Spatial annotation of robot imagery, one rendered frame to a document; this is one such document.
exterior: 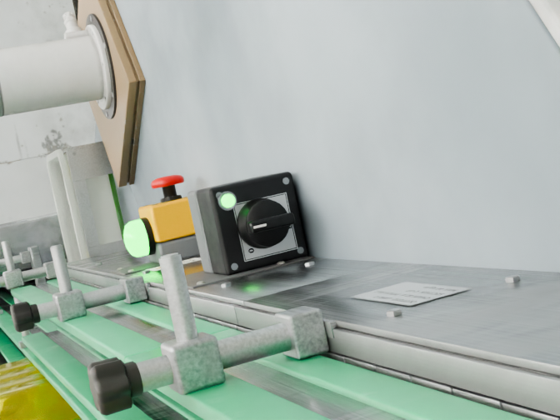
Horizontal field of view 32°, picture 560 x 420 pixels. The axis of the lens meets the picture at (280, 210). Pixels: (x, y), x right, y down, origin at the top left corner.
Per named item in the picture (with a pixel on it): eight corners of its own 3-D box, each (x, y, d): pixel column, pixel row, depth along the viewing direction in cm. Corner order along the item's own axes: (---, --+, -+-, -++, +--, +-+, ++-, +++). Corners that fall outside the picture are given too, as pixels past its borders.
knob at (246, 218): (288, 242, 88) (302, 242, 85) (242, 253, 87) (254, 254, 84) (278, 193, 88) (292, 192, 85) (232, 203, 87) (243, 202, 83)
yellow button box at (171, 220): (206, 249, 123) (149, 263, 120) (193, 191, 122) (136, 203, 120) (222, 250, 116) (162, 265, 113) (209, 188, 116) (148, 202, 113)
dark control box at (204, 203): (283, 253, 97) (202, 273, 94) (267, 174, 96) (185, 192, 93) (315, 255, 89) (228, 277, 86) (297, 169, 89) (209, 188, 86)
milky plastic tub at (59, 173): (118, 267, 179) (71, 279, 176) (92, 147, 178) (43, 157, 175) (139, 271, 162) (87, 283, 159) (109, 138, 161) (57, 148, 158)
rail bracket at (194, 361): (315, 345, 58) (92, 409, 53) (289, 223, 57) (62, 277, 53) (342, 352, 54) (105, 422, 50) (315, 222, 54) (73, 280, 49)
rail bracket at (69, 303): (145, 297, 101) (13, 331, 96) (129, 227, 101) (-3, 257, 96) (153, 300, 97) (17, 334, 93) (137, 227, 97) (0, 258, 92)
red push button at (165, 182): (152, 207, 119) (146, 180, 119) (183, 201, 120) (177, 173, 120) (160, 207, 115) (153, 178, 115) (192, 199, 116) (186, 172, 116)
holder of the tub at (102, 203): (127, 295, 179) (85, 306, 176) (95, 147, 177) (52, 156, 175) (148, 302, 163) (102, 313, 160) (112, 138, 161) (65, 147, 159)
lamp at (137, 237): (149, 253, 119) (125, 259, 118) (141, 217, 119) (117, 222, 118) (157, 254, 115) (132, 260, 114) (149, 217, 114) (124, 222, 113)
